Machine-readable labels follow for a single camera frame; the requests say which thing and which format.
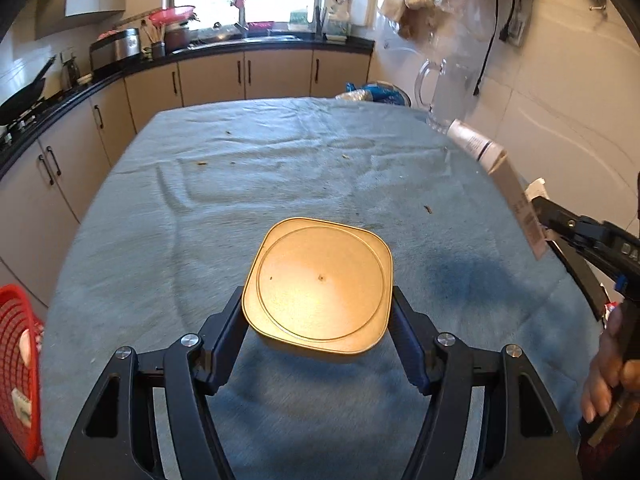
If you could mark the red plastic mesh basket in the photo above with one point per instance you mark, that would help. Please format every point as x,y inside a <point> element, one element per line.
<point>15,320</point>

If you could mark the red plastic colander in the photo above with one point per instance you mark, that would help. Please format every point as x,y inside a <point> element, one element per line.
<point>170,14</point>

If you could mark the white barcoded medicine box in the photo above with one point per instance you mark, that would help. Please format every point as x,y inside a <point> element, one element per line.
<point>505,180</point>

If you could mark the white cutting board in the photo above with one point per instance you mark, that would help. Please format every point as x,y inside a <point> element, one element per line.
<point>365,5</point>

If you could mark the tan square plastic lid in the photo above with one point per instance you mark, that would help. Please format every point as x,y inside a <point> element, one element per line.
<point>320,290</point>

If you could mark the beige lower cabinets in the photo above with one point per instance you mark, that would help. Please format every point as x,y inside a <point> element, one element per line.
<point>210,77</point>

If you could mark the wall power socket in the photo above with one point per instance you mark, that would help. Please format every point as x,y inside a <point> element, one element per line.
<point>515,27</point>

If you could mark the person's right hand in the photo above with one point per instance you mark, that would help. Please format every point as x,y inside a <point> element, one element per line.
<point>605,375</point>

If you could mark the chopstick holder with chopsticks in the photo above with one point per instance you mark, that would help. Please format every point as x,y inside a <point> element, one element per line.
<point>157,50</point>

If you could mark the dark cooking pot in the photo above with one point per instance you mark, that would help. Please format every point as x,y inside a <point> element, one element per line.
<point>177,40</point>

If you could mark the silver rice cooker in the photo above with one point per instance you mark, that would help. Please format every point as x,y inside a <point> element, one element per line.
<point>115,50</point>

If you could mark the black kitchen countertop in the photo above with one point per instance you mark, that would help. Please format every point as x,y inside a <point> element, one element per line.
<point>280,42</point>

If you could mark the pink basin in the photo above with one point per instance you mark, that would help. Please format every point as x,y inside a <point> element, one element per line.
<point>260,27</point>

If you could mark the glass pot lid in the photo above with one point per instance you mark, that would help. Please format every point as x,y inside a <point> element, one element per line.
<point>217,35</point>

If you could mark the kitchen faucet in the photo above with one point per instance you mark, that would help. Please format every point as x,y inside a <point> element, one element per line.
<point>241,12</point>

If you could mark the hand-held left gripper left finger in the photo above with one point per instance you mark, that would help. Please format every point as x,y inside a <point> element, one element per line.
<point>227,330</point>

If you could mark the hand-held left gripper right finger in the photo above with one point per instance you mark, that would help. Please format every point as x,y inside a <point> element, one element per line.
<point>407,340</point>

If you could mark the dark kettle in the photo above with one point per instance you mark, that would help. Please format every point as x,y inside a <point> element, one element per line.
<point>71,72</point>

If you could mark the blue tablecloth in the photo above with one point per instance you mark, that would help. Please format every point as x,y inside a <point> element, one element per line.
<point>175,240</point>

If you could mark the blue plastic bag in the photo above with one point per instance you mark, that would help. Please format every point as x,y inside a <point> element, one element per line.
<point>380,92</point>

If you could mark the clear glass pitcher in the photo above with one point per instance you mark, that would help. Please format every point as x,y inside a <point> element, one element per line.
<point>450,95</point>

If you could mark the green box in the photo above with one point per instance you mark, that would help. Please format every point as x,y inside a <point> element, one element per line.
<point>298,19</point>

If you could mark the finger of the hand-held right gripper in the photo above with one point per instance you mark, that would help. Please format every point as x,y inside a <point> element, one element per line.
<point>557,217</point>
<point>582,280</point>

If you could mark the clear hanging plastic bags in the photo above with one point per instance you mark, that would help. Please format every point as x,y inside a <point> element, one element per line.
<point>460,5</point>

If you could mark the gas stove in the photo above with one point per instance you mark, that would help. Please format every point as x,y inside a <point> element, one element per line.
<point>25,122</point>

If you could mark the black wok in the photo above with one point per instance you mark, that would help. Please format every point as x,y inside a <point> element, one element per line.
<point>25,100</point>

